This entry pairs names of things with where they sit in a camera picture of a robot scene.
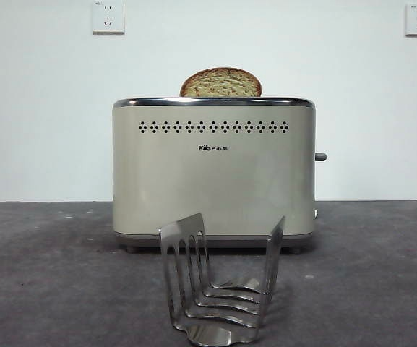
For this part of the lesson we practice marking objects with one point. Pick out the brown-crusted bread slice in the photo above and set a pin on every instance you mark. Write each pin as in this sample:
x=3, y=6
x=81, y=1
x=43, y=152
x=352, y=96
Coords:
x=220, y=85

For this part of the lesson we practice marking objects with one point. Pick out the grey toaster lever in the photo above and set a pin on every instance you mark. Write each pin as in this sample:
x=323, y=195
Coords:
x=321, y=157

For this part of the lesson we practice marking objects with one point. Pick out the cream two-slot toaster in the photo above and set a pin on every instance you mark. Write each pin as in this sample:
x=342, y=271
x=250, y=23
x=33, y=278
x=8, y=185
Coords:
x=179, y=180

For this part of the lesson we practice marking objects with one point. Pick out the stainless steel bread rack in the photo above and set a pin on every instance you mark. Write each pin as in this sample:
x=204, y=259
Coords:
x=179, y=235

